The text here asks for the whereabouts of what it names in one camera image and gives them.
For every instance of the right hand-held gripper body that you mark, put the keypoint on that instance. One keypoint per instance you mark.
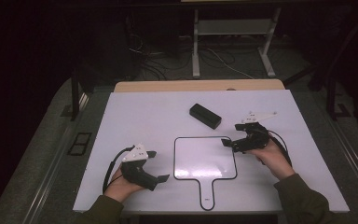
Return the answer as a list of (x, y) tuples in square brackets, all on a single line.
[(254, 141)]

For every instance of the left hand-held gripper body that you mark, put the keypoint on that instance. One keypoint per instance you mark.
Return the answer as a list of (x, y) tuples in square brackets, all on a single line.
[(135, 172)]

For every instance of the small handheld whiteboard paddle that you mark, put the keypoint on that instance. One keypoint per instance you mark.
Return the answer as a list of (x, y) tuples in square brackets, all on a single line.
[(203, 155)]

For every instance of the black whiteboard eraser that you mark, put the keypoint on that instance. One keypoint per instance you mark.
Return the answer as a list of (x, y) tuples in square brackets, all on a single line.
[(205, 116)]

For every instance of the person's left hand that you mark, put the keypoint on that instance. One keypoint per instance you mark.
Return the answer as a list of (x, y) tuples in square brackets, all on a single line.
[(119, 188)]

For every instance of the person's right hand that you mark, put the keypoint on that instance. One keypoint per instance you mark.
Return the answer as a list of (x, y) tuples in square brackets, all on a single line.
[(273, 158)]

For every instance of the black metal stand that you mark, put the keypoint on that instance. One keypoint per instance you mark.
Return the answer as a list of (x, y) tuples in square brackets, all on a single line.
[(74, 93), (332, 93)]

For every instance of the white metal stand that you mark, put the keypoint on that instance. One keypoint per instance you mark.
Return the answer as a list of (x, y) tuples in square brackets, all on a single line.
[(233, 27)]

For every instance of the metal floor rail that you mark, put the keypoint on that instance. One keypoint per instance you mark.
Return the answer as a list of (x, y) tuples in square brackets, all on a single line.
[(48, 180), (354, 155)]

